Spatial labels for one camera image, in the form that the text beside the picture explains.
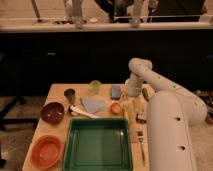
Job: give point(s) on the yellow banana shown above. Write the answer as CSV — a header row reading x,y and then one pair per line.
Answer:
x,y
125,112

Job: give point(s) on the metal fork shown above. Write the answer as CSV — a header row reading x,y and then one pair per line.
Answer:
x,y
141,138

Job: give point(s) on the white spoon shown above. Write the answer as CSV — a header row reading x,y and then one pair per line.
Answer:
x,y
79,111

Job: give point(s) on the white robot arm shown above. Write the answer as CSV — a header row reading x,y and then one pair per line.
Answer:
x,y
170,113

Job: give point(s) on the green plastic cup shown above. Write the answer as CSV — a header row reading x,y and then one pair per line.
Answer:
x,y
94,86

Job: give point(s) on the blue sponge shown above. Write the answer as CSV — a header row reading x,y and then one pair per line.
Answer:
x,y
115,92

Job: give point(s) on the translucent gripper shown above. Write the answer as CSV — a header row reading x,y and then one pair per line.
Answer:
x,y
131,104

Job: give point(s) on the orange fruit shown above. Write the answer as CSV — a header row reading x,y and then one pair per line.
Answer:
x,y
115,108

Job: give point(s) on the orange bowl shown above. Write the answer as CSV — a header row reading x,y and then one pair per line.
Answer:
x,y
46,152

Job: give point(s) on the blue cloth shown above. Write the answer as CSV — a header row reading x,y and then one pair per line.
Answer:
x,y
92,105

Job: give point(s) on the green plastic tray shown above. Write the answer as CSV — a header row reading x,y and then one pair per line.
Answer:
x,y
98,145

